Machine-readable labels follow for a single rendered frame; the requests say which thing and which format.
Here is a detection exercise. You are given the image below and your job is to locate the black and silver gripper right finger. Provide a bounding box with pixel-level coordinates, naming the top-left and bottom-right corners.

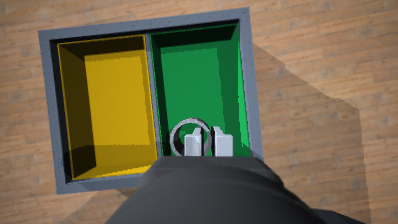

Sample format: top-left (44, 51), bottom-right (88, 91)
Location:
top-left (211, 126), bottom-right (233, 156)

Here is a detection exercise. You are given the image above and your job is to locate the steel bushing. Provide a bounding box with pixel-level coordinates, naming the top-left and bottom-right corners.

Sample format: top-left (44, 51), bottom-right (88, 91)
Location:
top-left (170, 117), bottom-right (212, 156)

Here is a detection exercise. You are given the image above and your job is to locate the grey two-compartment sorting bin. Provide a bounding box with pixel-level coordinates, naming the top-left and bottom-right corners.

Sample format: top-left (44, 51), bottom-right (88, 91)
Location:
top-left (38, 7), bottom-right (264, 195)

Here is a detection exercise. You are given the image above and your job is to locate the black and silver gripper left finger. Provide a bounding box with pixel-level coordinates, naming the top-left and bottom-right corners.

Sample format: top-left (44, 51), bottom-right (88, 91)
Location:
top-left (185, 126), bottom-right (204, 156)

